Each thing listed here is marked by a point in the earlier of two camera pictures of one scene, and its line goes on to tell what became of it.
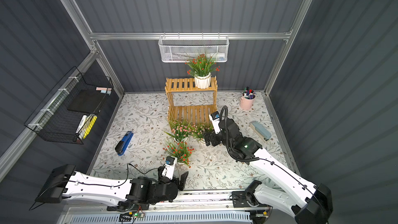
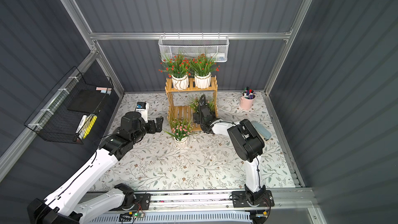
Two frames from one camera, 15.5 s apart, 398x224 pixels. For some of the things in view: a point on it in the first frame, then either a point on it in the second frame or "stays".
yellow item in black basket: [87, 126] stays
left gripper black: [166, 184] → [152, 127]
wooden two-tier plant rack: [193, 113] stays
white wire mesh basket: [183, 49] stays
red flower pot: [182, 151] → [179, 69]
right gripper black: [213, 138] → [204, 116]
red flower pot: [201, 67] stays
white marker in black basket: [81, 123] stays
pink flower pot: [196, 136] → [195, 105]
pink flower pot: [179, 130] stays
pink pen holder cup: [245, 103] stays
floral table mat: [136, 139] stays
